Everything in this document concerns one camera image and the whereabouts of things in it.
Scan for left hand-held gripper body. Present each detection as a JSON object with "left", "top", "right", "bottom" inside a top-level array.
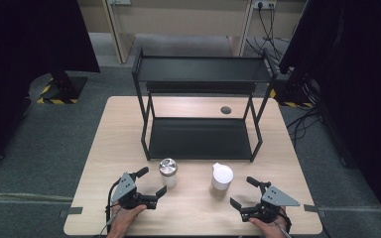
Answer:
[{"left": 110, "top": 172, "right": 159, "bottom": 210}]

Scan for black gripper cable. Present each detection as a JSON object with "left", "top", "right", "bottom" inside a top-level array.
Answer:
[
  {"left": 105, "top": 178, "right": 124, "bottom": 232},
  {"left": 277, "top": 206, "right": 293, "bottom": 234}
]

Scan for bundle of black floor cables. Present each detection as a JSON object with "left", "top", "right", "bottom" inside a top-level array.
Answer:
[{"left": 245, "top": 3, "right": 292, "bottom": 61}]

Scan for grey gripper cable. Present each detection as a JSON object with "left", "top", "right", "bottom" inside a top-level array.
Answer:
[
  {"left": 98, "top": 206, "right": 122, "bottom": 238},
  {"left": 272, "top": 220, "right": 293, "bottom": 238}
]

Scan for black floor cables by curtain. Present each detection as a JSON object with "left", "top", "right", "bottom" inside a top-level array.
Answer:
[{"left": 286, "top": 104, "right": 322, "bottom": 148}]

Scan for white lidded container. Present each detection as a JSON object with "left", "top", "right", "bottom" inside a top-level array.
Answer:
[{"left": 210, "top": 162, "right": 235, "bottom": 191}]

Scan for black curtain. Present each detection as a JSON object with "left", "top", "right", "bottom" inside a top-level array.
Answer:
[
  {"left": 279, "top": 0, "right": 381, "bottom": 232},
  {"left": 0, "top": 0, "right": 101, "bottom": 175}
]

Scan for stand base with striped tape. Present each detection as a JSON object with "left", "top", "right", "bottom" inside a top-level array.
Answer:
[
  {"left": 37, "top": 74, "right": 89, "bottom": 105},
  {"left": 270, "top": 78, "right": 316, "bottom": 109}
]

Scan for glass jar with metal lid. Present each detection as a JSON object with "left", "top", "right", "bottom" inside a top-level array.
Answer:
[{"left": 158, "top": 158, "right": 179, "bottom": 189}]

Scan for person's right hand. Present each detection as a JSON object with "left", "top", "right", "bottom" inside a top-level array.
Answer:
[{"left": 248, "top": 206, "right": 291, "bottom": 238}]

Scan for black metal two-tier shelf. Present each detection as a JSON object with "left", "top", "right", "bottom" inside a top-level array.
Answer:
[{"left": 131, "top": 46, "right": 279, "bottom": 163}]

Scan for white wall socket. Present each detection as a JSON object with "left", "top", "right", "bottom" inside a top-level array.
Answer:
[{"left": 252, "top": 0, "right": 278, "bottom": 10}]

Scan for person's left hand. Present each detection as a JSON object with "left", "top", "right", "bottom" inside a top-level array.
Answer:
[{"left": 106, "top": 203, "right": 148, "bottom": 238}]

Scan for grey floor tape strip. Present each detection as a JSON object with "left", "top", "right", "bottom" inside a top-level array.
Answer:
[
  {"left": 303, "top": 203, "right": 327, "bottom": 218},
  {"left": 59, "top": 206, "right": 84, "bottom": 219}
]

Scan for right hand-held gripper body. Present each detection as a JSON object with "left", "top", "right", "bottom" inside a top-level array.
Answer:
[{"left": 240, "top": 180, "right": 302, "bottom": 224}]

